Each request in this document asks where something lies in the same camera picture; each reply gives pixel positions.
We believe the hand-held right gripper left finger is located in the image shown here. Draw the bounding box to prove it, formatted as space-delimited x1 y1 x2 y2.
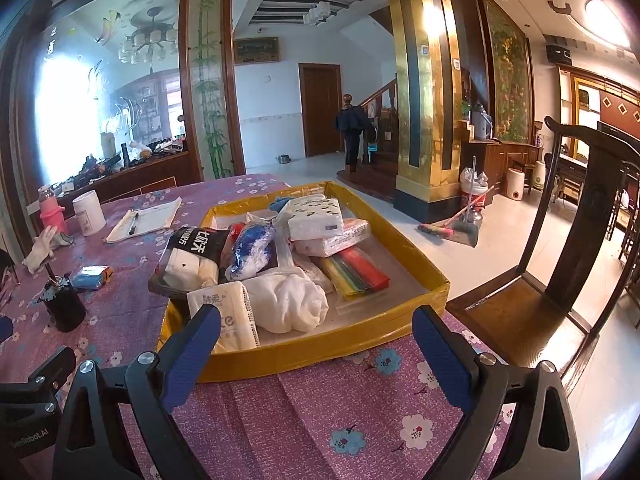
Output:
52 304 222 480

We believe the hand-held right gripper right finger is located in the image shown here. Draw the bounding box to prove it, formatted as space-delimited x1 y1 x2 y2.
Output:
411 304 583 480

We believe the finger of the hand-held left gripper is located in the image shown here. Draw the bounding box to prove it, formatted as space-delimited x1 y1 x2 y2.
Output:
0 345 77 413

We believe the white soft tissue pack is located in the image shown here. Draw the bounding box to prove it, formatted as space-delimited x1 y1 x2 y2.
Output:
186 280 262 354

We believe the yellow cardboard tray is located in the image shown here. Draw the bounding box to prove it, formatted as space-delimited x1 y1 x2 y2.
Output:
156 180 451 384

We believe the black white food pack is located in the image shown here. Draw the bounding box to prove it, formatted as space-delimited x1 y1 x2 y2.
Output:
148 226 230 301

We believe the white cloth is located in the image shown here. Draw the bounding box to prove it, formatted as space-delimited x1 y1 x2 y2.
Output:
244 266 332 334

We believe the pack of coloured sheets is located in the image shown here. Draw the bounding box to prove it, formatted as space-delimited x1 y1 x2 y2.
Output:
316 246 394 307

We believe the blue white plastic bag ball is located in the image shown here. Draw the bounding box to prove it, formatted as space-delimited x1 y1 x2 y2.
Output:
224 221 279 282

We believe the pink white tissue pack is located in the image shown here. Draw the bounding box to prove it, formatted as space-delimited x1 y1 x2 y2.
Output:
291 217 374 259

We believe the white dotted tissue pack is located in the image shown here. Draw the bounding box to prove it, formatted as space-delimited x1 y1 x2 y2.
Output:
286 195 347 242

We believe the black cup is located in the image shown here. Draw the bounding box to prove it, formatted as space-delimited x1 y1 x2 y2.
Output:
41 274 88 334

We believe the brown wooden chair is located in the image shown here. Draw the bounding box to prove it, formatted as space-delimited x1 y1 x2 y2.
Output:
444 115 640 387

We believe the small blue packet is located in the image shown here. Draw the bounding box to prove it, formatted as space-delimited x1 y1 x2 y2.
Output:
68 265 115 292

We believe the purple floral tablecloth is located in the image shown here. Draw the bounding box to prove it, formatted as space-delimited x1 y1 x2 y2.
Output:
0 172 512 480

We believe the white glove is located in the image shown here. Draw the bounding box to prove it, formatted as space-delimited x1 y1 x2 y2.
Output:
22 224 75 275

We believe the grey dustpan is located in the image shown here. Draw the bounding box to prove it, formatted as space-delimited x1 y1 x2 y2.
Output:
452 157 480 248

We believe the pink broom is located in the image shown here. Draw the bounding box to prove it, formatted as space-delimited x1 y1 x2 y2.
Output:
418 185 496 240

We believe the white notebook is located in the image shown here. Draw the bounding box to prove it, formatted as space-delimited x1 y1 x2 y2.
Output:
104 196 184 245

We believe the pink water bottle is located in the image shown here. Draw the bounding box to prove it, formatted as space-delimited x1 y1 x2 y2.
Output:
38 185 69 235

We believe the white plastic jar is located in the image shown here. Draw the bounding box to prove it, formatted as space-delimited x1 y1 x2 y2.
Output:
72 189 107 237

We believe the red white bucket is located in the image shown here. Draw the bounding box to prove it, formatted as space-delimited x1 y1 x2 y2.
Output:
458 167 489 211

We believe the white humidifier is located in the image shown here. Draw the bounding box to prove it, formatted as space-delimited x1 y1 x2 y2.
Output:
530 159 550 191
506 167 526 201

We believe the wooden sideboard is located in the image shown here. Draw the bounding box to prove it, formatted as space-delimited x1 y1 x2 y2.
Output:
50 149 207 212

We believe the wooden staircase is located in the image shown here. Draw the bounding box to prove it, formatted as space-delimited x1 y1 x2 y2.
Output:
337 74 402 202

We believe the wooden cabinet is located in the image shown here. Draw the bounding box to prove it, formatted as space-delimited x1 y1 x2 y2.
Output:
462 119 544 197

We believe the row of small ornaments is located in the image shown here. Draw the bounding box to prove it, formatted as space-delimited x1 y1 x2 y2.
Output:
60 132 188 188

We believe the grey thermos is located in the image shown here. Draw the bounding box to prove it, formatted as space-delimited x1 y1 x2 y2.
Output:
473 103 495 141

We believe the person in dark clothes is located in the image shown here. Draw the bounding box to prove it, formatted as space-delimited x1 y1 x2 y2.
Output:
335 93 374 167

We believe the golden pillar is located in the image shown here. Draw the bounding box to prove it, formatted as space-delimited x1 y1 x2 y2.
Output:
386 0 469 224

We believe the bamboo print glass panel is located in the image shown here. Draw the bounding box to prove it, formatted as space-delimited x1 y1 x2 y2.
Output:
191 0 234 179

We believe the brown wooden door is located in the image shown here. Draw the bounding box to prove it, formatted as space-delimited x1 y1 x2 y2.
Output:
298 63 345 158

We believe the square ceiling lamp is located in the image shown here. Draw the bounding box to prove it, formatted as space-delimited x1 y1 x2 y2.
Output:
302 0 332 26

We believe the round ceiling light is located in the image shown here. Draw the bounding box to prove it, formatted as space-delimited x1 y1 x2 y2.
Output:
582 0 632 47

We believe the large green wall painting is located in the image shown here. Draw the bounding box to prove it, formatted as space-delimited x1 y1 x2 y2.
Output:
482 0 532 145

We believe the framed wall picture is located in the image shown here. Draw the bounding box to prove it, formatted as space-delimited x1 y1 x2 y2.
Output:
233 36 281 66

